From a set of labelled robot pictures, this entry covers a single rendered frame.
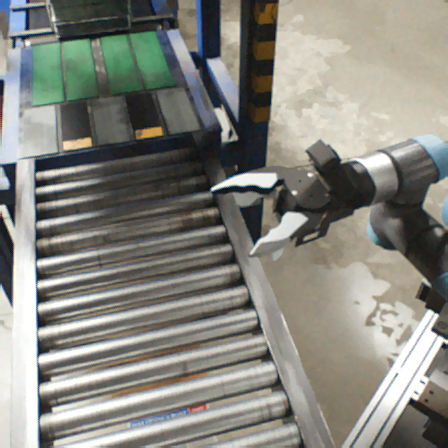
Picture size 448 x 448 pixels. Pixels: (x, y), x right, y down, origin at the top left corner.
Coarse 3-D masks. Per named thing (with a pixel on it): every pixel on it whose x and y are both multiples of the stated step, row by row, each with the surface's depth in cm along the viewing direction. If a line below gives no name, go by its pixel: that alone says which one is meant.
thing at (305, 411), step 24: (192, 144) 156; (216, 168) 144; (240, 216) 130; (240, 240) 125; (240, 264) 120; (264, 288) 115; (264, 312) 110; (288, 336) 106; (264, 360) 112; (288, 360) 103; (288, 384) 99; (312, 408) 96; (312, 432) 92
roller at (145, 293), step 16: (208, 272) 118; (224, 272) 118; (240, 272) 119; (112, 288) 116; (128, 288) 115; (144, 288) 115; (160, 288) 115; (176, 288) 116; (192, 288) 116; (208, 288) 118; (48, 304) 112; (64, 304) 112; (80, 304) 112; (96, 304) 113; (112, 304) 113; (128, 304) 114; (144, 304) 116; (48, 320) 111; (64, 320) 112
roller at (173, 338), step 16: (208, 320) 109; (224, 320) 109; (240, 320) 109; (256, 320) 110; (128, 336) 107; (144, 336) 106; (160, 336) 106; (176, 336) 107; (192, 336) 107; (208, 336) 108; (224, 336) 109; (64, 352) 104; (80, 352) 104; (96, 352) 104; (112, 352) 104; (128, 352) 105; (144, 352) 106; (160, 352) 107; (48, 368) 102; (64, 368) 103; (80, 368) 104
